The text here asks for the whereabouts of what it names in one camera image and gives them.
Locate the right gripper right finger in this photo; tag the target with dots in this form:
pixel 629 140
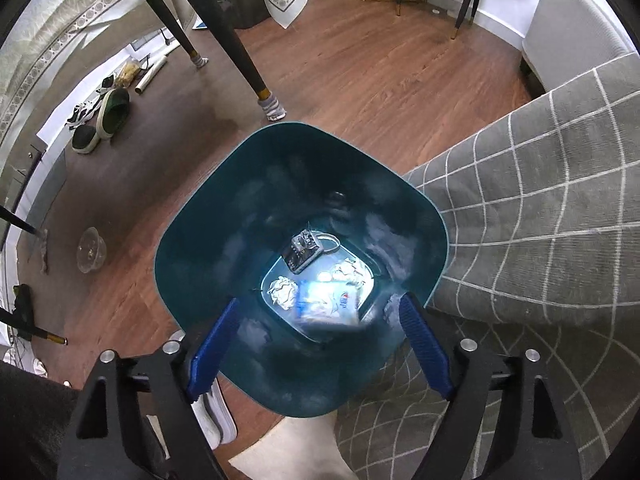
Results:
pixel 532 438

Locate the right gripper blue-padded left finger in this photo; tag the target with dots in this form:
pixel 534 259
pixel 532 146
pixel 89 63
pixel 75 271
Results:
pixel 104 439

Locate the black face mask packet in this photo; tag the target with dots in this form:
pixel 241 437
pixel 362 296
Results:
pixel 303 249

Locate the white paper ball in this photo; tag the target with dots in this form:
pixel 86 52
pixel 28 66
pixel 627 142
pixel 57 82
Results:
pixel 283 293

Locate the dark teal trash bin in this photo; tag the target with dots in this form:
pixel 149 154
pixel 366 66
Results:
pixel 381 239

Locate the white slipper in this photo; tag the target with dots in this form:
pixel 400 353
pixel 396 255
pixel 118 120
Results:
pixel 214 417

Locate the grey checked tablecloth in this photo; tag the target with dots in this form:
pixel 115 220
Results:
pixel 542 213

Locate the grey armchair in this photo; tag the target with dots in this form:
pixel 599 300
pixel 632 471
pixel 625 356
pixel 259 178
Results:
pixel 568 37

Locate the beige patterned tablecloth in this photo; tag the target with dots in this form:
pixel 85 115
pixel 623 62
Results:
pixel 51 47

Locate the black table leg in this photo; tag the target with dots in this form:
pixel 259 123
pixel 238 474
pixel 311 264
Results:
pixel 210 12
pixel 161 10

